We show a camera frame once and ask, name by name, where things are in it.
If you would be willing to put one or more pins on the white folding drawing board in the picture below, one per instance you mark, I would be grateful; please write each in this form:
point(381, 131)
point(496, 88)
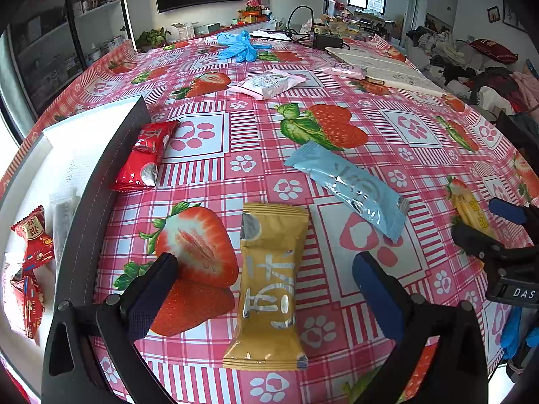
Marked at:
point(391, 69)

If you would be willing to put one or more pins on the red silver-print snack packet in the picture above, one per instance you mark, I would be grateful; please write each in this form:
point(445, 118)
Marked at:
point(143, 155)

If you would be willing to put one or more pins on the green potted plant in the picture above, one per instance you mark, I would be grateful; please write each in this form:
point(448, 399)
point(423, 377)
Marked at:
point(151, 38)

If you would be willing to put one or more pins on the light blue snack packet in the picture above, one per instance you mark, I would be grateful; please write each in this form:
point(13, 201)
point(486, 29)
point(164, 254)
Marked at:
point(353, 189)

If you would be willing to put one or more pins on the blue disposable gloves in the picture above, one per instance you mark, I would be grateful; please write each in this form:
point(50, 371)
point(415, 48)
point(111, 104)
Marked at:
point(238, 46)

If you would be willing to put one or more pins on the yellow snack packet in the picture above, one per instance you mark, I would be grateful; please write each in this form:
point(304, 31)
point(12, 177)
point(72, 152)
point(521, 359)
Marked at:
point(469, 208)

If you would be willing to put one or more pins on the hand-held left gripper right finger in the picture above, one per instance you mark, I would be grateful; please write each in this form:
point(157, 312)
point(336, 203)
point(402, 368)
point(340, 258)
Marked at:
point(379, 298)

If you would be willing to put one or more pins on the black bag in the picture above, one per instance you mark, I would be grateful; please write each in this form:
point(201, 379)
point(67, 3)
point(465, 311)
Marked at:
point(520, 134)

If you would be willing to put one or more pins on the white wall shelf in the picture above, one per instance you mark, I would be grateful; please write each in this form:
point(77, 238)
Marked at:
point(50, 50)

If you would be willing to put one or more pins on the black curved pole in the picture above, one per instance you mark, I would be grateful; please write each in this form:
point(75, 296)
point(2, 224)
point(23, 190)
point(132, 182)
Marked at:
point(75, 29)

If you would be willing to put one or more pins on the clear plastic bag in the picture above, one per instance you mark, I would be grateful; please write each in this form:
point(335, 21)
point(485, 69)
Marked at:
point(63, 219)

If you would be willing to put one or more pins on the red pillow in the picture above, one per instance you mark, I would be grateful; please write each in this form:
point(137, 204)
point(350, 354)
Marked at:
point(492, 50)

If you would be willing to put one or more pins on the strawberry printed pink tablecloth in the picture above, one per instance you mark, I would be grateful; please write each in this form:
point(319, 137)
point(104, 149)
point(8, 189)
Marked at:
point(261, 168)

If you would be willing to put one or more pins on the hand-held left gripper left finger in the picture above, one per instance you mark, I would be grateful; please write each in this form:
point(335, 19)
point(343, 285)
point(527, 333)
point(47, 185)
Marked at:
point(147, 298)

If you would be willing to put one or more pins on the white pink round-print packet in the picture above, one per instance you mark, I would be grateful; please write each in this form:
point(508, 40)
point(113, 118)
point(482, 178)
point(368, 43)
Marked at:
point(265, 84)

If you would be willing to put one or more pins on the white storage box dark rim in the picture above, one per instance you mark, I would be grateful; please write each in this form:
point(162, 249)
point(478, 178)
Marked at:
point(97, 202)

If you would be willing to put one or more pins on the orange box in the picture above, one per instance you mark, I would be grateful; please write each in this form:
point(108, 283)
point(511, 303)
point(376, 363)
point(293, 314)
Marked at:
point(252, 17)

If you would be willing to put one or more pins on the small framed wall picture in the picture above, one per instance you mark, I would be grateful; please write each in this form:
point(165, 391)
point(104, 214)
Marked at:
point(493, 14)

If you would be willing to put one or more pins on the green box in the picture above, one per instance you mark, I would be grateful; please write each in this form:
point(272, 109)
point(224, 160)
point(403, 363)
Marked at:
point(208, 29)

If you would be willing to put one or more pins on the pink potted flowers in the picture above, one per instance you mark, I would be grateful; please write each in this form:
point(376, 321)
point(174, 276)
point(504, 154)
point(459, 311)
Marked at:
point(254, 5)

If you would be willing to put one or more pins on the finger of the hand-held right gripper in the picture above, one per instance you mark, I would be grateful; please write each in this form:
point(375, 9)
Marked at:
point(476, 240)
point(505, 208)

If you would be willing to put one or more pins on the large framed wall picture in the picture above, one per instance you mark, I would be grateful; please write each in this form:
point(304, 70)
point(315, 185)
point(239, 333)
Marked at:
point(513, 16)

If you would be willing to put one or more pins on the small red snack packet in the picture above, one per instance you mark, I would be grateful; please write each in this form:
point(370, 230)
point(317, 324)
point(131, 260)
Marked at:
point(27, 303)
point(33, 233)

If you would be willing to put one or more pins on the person's right hand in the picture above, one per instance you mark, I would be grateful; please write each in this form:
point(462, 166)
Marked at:
point(513, 332)

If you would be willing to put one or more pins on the gold snack packet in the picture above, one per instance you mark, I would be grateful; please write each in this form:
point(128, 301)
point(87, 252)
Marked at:
point(269, 286)

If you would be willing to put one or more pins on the pile of clothes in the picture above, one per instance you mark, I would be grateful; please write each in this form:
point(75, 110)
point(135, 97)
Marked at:
point(463, 75)

